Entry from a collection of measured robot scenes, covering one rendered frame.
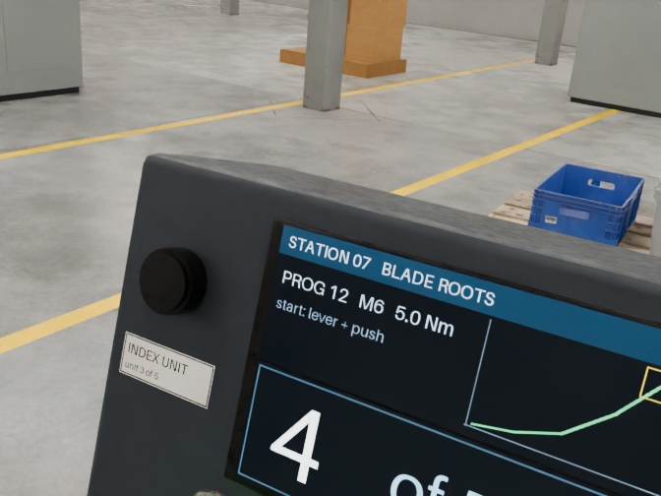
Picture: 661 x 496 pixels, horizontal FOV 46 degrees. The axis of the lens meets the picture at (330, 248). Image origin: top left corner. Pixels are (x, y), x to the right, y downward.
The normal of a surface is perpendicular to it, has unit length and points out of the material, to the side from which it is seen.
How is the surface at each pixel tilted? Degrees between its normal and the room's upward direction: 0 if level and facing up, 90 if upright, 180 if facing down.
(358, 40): 90
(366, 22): 90
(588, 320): 75
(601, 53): 90
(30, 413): 0
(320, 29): 90
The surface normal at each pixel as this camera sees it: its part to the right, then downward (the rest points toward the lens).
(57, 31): 0.80, 0.28
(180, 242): -0.47, 0.04
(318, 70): -0.59, 0.25
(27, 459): 0.07, -0.93
